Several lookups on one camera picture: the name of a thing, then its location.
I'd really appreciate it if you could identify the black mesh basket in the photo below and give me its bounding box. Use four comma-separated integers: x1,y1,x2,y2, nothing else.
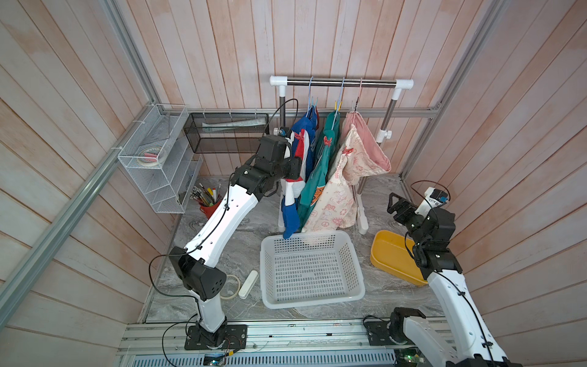
183,112,269,154

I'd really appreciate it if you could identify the white clothes rack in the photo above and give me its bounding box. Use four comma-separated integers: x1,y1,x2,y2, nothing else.
269,75,414,235

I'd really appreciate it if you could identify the light blue hanger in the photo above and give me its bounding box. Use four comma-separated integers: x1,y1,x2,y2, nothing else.
306,77,316,119

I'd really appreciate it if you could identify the yellow plastic tray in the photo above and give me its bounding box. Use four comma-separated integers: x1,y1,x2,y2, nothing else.
370,230,428,287

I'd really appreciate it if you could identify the blue red white jacket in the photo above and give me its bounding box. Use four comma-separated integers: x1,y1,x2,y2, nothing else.
281,108,318,239

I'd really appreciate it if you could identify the red pencil cup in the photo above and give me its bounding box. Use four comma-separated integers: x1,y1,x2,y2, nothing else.
200,200,222,220

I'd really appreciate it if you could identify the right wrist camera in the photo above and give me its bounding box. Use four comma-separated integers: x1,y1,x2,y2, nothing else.
415,187,449,217

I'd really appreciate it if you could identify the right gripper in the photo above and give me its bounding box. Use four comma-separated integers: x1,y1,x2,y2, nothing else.
387,193,427,251

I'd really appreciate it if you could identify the white plastic laundry basket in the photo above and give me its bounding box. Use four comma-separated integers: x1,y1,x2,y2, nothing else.
259,230,365,309

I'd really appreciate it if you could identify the tape roll on shelf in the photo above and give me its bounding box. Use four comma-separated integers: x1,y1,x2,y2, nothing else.
137,146,166,168

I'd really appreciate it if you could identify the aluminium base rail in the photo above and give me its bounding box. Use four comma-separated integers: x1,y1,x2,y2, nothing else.
116,318,496,367

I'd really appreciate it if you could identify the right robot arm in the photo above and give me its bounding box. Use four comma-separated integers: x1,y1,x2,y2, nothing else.
363,187,514,366

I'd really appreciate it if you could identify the clear tape ring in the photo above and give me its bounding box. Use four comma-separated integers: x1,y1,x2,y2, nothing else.
219,274,242,301

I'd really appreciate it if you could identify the green jacket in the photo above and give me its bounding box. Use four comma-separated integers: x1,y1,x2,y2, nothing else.
297,112,340,230

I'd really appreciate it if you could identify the white remote-like bar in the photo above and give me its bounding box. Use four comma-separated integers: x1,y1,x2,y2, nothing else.
238,270,259,299

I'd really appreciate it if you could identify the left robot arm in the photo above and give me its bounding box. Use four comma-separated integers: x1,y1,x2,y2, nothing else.
169,135,302,348

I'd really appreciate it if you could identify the white wire shelf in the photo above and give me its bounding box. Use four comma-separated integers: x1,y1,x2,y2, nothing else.
119,104,203,214

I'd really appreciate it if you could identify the cream pink print jacket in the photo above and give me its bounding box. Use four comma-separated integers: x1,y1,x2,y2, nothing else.
302,112,391,232

